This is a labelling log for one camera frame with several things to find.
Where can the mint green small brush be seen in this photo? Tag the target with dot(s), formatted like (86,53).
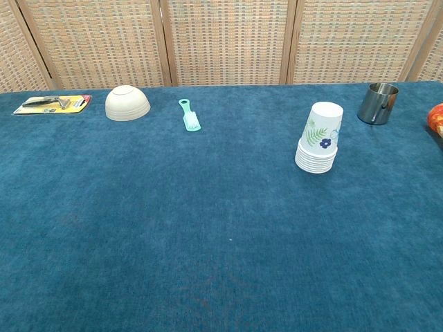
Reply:
(191,121)

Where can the stack of floral paper cups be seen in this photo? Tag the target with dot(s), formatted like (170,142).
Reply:
(322,138)

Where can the beige ribbed bowl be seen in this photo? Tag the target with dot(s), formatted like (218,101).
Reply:
(127,105)

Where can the stainless steel cup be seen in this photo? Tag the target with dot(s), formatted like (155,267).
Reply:
(377,107)

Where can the woven wooden folding screen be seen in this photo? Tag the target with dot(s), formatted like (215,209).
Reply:
(225,41)

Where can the orange patterned packet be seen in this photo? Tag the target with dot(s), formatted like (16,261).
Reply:
(437,119)

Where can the yellow carded peeler package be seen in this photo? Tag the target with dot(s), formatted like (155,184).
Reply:
(52,104)

